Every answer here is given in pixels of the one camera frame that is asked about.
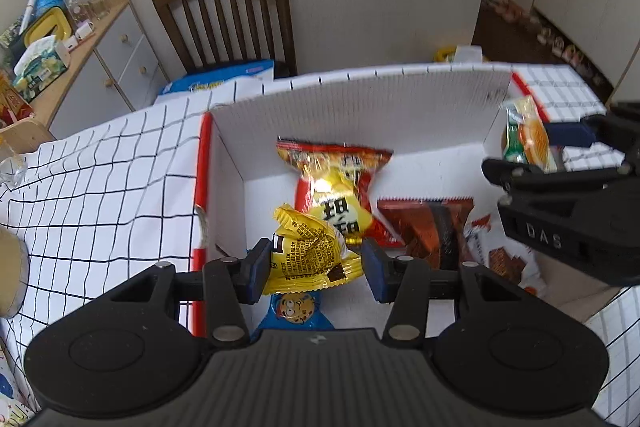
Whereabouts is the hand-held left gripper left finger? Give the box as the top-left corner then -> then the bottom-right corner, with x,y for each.
107,238 -> 273,348

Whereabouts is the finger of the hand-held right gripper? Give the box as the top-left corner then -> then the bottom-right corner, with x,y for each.
481,157 -> 633,195
542,104 -> 640,152

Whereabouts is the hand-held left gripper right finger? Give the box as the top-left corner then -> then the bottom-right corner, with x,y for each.
361,238 -> 531,348

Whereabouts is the green burger snack packet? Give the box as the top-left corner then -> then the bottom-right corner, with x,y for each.
500,96 -> 558,172

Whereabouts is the blue cookie packet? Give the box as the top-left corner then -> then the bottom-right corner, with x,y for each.
250,289 -> 337,343

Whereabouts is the dark red snack packet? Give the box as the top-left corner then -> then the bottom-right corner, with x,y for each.
376,197 -> 475,270

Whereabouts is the white and red snack packet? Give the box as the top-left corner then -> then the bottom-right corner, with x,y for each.
462,214 -> 548,298

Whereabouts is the red and yellow snack packet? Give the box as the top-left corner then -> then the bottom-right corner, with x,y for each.
276,137 -> 394,248

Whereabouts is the red cardboard box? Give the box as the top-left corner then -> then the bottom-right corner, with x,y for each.
190,63 -> 608,343

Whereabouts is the row of shoes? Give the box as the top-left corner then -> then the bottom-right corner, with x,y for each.
482,0 -> 608,80

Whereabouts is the white checkered tablecloth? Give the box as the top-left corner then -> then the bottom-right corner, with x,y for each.
0,66 -> 640,427

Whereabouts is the blue and white package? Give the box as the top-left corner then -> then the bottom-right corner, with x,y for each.
156,58 -> 276,105

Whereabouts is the wooden side cabinet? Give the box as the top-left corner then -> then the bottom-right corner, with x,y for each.
0,0 -> 171,142

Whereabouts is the tan insulated jug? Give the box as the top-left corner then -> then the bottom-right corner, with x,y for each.
0,227 -> 31,319

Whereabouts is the tall clear glass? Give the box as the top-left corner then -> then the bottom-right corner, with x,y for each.
0,134 -> 28,192

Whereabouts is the colourful printed plastic bag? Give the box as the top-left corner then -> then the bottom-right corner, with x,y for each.
0,337 -> 41,427

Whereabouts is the green tissue box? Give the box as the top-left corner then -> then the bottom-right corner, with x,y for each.
11,34 -> 70,102

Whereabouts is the clear glass jar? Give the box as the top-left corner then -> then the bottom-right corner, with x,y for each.
62,0 -> 113,25

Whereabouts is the blue and yellow container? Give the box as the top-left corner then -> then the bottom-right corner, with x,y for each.
22,0 -> 73,50

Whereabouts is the white stick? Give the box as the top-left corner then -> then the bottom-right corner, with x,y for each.
19,0 -> 43,35

